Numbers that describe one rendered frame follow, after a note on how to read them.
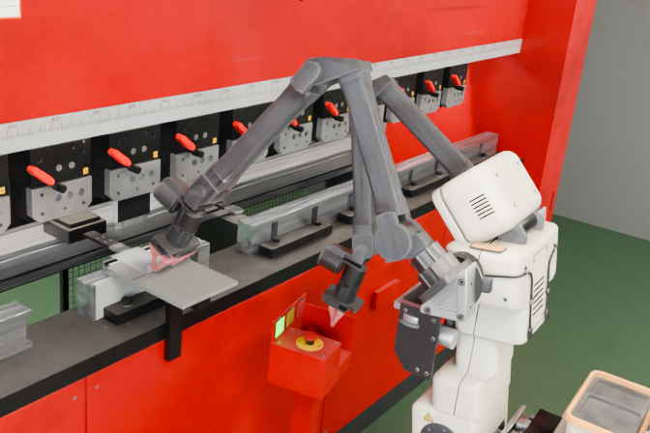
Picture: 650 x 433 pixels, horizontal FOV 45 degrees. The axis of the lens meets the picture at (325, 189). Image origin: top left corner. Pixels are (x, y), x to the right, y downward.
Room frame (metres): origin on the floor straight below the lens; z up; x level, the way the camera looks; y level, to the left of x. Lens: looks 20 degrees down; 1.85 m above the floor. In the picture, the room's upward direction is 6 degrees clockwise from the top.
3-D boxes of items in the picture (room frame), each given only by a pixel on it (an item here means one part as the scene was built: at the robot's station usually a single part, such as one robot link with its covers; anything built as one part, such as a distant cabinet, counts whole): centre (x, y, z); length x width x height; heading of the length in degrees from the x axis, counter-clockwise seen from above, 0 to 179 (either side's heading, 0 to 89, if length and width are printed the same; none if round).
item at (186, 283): (1.69, 0.34, 1.00); 0.26 x 0.18 x 0.01; 55
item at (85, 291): (1.82, 0.43, 0.92); 0.39 x 0.06 x 0.10; 145
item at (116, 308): (1.77, 0.40, 0.89); 0.30 x 0.05 x 0.03; 145
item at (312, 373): (1.85, -0.01, 0.75); 0.20 x 0.16 x 0.18; 158
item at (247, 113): (2.08, 0.25, 1.26); 0.15 x 0.09 x 0.17; 145
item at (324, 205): (2.81, -0.26, 0.92); 1.68 x 0.06 x 0.10; 145
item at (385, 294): (2.52, -0.25, 0.58); 0.15 x 0.02 x 0.07; 145
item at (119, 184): (1.75, 0.48, 1.26); 0.15 x 0.09 x 0.17; 145
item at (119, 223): (1.77, 0.47, 1.13); 0.10 x 0.02 x 0.10; 145
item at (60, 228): (1.86, 0.59, 1.01); 0.26 x 0.12 x 0.05; 55
